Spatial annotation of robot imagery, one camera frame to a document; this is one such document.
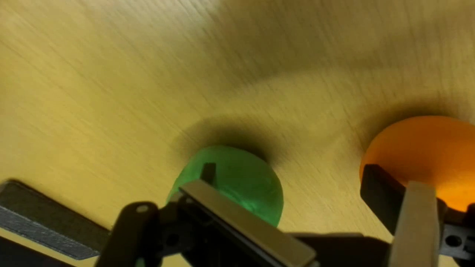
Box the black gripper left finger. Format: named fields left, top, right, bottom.
left=178, top=162, right=317, bottom=267

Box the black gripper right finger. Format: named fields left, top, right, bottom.
left=359, top=164, right=444, bottom=267

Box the green ball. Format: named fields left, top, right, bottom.
left=168, top=144, right=286, bottom=229

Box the large orange ball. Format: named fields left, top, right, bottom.
left=359, top=115, right=475, bottom=214

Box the black flat device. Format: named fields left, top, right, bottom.
left=0, top=178, right=113, bottom=267

